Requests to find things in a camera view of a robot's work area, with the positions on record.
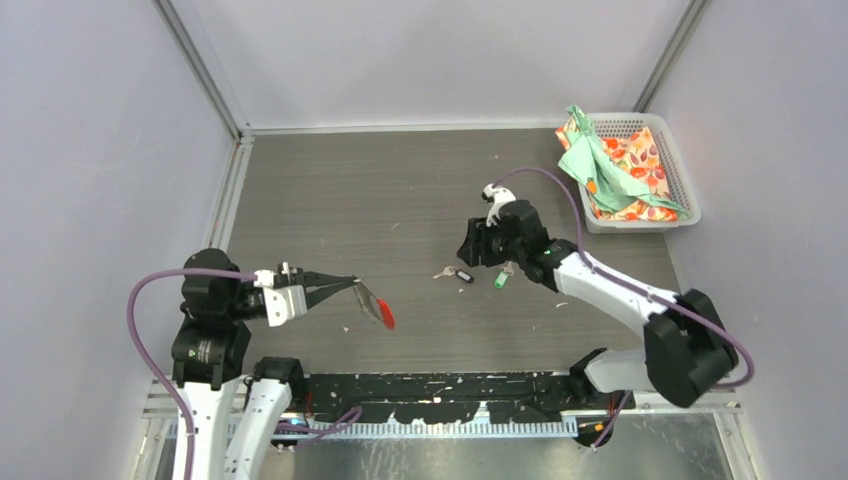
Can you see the green cloth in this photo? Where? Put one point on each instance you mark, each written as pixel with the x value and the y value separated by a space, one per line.
pixel 596 172

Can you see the orange patterned cloth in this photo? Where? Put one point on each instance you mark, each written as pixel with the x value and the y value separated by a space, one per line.
pixel 636 159

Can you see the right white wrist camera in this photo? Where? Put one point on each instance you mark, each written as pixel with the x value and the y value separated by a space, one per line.
pixel 496 196

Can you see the key with black tag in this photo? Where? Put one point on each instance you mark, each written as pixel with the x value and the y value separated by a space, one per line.
pixel 453 271

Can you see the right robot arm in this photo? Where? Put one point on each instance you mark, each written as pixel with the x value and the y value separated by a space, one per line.
pixel 683 354

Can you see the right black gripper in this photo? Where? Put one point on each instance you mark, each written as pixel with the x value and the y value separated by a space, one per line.
pixel 473 253

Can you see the white slotted cable duct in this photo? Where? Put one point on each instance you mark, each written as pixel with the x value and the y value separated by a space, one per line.
pixel 480 425

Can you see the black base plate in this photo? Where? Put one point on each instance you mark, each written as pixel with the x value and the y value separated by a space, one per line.
pixel 442 398

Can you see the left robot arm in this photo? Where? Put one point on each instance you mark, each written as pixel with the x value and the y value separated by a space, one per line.
pixel 208 357

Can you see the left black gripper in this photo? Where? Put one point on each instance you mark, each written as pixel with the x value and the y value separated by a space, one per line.
pixel 315 293

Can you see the red handled metal keyring holder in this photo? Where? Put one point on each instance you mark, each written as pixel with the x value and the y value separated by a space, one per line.
pixel 372 307

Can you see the key with green tag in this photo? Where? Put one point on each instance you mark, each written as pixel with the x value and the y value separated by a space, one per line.
pixel 505 273

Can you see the white plastic basket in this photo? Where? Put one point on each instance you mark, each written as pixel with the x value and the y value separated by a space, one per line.
pixel 669 158

